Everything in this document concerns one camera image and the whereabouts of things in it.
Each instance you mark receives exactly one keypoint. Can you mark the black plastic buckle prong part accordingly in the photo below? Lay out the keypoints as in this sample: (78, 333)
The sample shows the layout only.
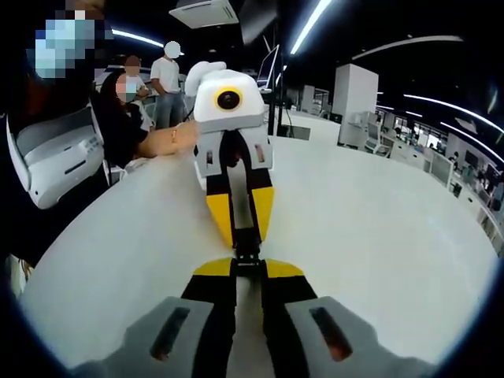
(249, 267)

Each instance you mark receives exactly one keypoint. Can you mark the ceiling light strip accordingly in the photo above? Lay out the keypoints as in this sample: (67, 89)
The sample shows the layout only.
(453, 110)
(309, 25)
(405, 45)

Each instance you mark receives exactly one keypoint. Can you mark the person's left hand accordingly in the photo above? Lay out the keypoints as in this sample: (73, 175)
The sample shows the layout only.
(188, 136)

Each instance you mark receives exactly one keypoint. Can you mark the ceiling air conditioner unit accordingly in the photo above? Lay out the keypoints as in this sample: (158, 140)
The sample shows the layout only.
(204, 13)

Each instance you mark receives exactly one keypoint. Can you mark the person's dark shirt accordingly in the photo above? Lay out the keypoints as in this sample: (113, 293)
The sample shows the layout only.
(59, 232)

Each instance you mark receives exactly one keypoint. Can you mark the computer monitor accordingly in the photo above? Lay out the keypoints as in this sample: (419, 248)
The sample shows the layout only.
(268, 69)

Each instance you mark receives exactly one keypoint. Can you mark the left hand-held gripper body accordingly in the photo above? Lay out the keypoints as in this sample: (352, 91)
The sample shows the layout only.
(232, 114)

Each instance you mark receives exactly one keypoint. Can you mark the black plastic buckle socket part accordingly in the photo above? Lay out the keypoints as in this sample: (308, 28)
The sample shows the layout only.
(247, 244)

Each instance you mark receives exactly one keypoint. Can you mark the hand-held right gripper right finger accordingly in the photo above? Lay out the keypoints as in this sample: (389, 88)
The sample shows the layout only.
(315, 338)

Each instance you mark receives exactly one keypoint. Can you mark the white office chair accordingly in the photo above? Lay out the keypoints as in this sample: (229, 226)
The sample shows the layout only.
(376, 138)

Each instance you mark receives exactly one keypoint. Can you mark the black stand pole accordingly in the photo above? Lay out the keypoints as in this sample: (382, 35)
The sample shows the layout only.
(275, 114)

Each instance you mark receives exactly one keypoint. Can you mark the tall white cabinet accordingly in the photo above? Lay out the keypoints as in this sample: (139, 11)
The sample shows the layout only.
(354, 102)

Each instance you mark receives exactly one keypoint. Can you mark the white office desk row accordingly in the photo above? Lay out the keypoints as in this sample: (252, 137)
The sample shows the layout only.
(453, 173)

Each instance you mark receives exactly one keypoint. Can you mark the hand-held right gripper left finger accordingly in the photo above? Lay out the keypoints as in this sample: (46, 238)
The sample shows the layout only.
(165, 338)

